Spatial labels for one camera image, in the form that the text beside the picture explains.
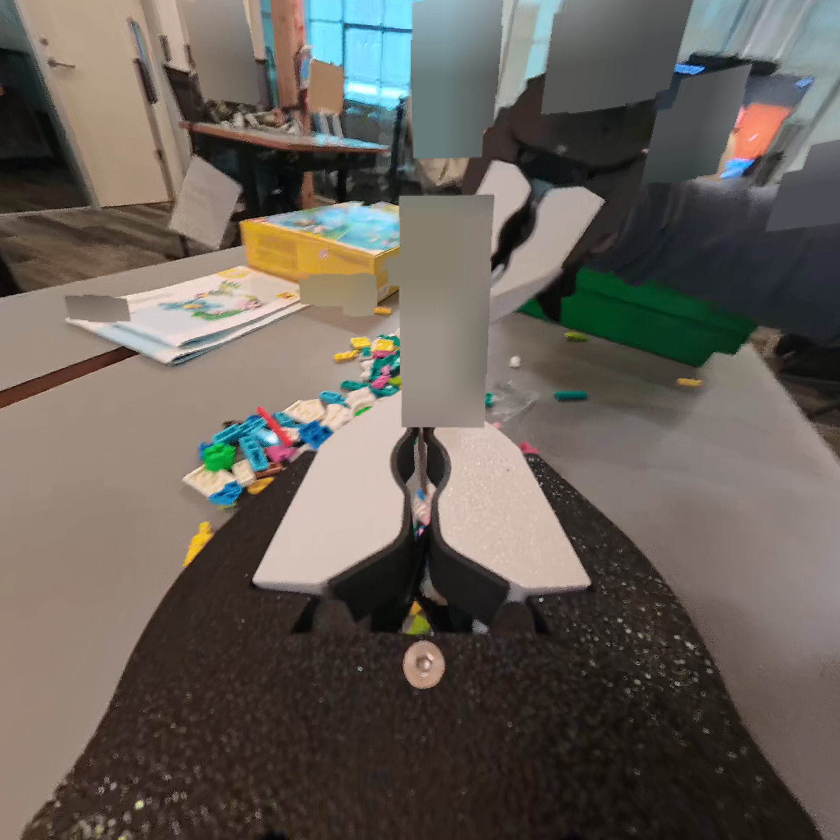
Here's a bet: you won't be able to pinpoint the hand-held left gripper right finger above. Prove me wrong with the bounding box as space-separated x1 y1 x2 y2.
428 426 592 620

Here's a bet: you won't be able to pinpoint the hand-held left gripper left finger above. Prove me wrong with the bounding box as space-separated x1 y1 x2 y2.
254 401 421 620

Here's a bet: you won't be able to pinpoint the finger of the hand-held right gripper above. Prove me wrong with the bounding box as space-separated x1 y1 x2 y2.
490 187 606 324
476 158 534 263

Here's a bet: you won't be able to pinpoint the small colourful lego pieces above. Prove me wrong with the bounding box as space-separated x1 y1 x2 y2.
180 329 410 568

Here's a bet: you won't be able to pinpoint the person's right forearm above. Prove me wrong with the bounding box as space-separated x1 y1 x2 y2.
588 168 840 350

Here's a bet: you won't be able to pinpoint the yellow lego box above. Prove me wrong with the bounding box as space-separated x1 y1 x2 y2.
239 200 403 311

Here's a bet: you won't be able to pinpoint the lego instruction booklet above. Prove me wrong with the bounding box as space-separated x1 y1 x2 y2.
65 264 307 366

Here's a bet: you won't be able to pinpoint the small clear empty bag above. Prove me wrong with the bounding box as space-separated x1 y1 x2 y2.
487 380 540 425

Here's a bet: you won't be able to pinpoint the brown desk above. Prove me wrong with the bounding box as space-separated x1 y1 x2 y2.
183 120 392 219

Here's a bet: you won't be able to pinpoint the white sheet on stand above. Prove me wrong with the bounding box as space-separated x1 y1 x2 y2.
167 154 245 249

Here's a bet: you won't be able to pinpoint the white door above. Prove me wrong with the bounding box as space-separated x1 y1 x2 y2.
19 0 174 211

